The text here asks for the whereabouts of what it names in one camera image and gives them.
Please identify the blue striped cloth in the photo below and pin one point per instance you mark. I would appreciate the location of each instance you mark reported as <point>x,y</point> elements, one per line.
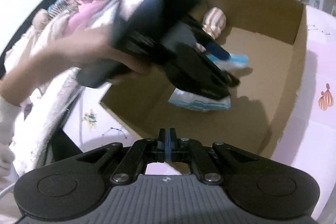
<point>194,102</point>

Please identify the orange striped white cloth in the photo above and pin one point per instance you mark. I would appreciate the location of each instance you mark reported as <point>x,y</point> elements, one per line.
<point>213,24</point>

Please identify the person's left hand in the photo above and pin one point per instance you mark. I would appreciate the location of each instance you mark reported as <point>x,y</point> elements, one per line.
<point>81,49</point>

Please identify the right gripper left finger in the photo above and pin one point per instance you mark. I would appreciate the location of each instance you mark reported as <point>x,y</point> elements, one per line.
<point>133,161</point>

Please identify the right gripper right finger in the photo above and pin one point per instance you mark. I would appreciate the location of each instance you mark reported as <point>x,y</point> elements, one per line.
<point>194,154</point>

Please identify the brown cardboard box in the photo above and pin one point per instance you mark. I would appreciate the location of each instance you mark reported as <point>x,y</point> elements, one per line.
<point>273,35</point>

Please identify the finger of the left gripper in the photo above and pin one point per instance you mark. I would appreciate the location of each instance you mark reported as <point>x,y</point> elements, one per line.
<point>212,48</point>

